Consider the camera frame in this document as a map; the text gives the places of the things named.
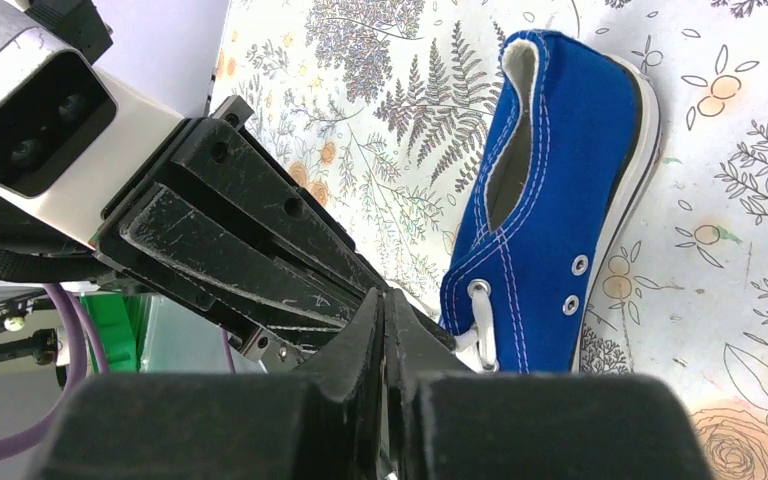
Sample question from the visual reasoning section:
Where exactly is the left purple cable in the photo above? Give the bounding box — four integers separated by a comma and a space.
0, 283, 110, 468

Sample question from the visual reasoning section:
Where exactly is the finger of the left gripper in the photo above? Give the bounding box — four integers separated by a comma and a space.
118, 188, 363, 351
172, 119, 388, 298

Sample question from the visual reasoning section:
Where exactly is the white shoelace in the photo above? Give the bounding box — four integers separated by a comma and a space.
397, 284, 499, 374

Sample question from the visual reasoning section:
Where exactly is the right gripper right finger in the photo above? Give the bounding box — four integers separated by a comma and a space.
385, 290, 711, 479

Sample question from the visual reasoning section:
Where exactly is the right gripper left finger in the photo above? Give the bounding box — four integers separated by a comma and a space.
29, 290, 383, 479

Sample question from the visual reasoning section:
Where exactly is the floral patterned mat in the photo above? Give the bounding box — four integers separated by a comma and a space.
215, 1, 768, 479

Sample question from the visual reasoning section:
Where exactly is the blue canvas sneaker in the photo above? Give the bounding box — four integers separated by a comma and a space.
440, 30, 661, 373

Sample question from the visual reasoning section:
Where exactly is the green plastic bin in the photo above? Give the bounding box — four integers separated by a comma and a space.
80, 293, 151, 372

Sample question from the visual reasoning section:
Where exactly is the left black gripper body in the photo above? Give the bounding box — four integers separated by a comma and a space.
0, 95, 256, 313

